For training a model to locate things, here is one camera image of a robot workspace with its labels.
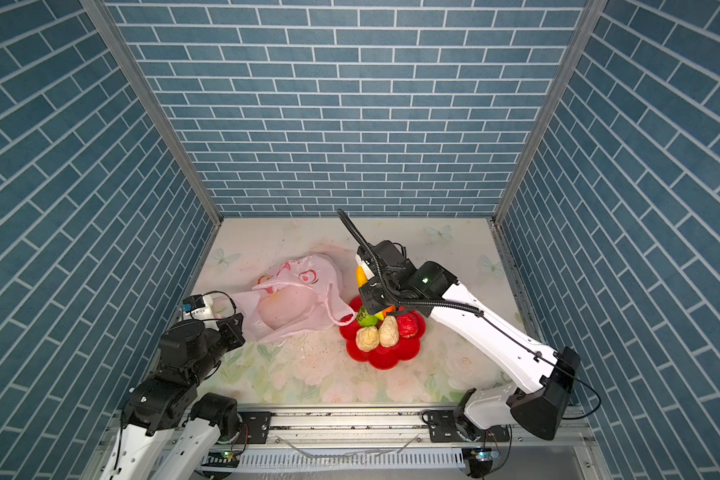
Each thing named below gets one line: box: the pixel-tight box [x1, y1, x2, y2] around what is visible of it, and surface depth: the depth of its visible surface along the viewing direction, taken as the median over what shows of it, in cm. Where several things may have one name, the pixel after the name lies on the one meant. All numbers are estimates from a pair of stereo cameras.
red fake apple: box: [396, 313, 419, 339], surface depth 87 cm
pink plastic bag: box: [212, 253, 357, 343], surface depth 88 cm
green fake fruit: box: [356, 306, 379, 327], surface depth 88 cm
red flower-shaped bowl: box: [339, 296, 426, 370], surface depth 87 cm
